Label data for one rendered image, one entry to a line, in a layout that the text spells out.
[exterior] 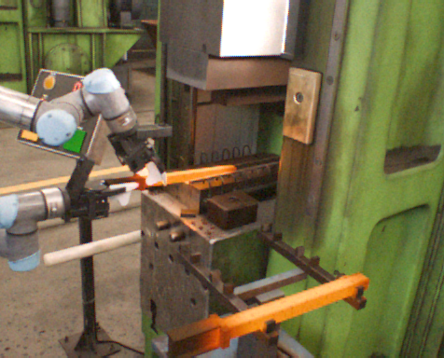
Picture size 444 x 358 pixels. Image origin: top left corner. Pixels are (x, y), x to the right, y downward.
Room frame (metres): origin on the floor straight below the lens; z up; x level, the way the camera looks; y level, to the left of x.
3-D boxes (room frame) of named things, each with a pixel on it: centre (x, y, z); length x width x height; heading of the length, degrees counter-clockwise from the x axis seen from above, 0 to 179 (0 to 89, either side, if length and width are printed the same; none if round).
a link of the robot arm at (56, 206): (1.10, 0.41, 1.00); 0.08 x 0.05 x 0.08; 39
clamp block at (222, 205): (1.26, -0.03, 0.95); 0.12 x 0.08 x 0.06; 129
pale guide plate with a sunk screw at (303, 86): (1.20, -0.17, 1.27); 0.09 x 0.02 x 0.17; 39
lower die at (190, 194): (1.49, -0.04, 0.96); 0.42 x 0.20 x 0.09; 129
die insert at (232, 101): (1.50, -0.08, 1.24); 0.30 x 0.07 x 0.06; 129
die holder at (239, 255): (1.46, -0.08, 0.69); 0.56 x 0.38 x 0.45; 129
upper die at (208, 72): (1.49, -0.04, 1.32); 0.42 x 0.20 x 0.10; 129
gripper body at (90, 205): (1.15, 0.35, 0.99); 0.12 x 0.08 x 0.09; 129
